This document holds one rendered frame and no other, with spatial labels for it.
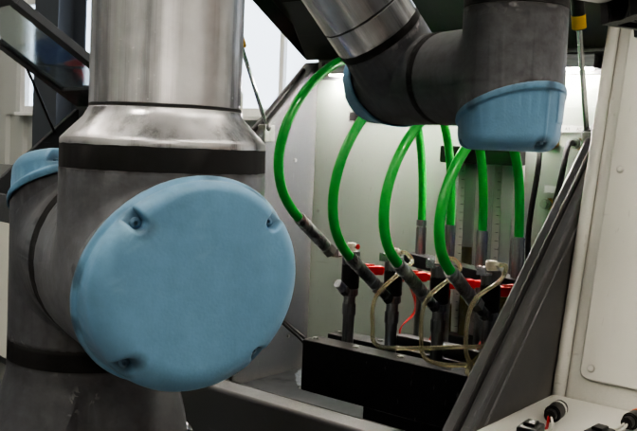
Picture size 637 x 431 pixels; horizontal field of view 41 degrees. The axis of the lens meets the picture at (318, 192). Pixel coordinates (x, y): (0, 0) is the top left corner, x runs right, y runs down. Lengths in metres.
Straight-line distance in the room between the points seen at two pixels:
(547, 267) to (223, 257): 0.71
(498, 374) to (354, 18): 0.50
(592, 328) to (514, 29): 0.60
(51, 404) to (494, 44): 0.38
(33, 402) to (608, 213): 0.77
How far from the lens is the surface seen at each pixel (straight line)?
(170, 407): 0.62
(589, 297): 1.14
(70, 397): 0.59
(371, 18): 0.68
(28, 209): 0.59
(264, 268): 0.45
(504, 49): 0.61
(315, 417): 1.08
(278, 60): 6.38
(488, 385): 1.01
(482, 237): 1.33
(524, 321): 1.06
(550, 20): 0.62
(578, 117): 1.44
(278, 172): 1.18
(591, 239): 1.15
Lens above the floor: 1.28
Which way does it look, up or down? 3 degrees down
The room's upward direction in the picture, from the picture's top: 2 degrees clockwise
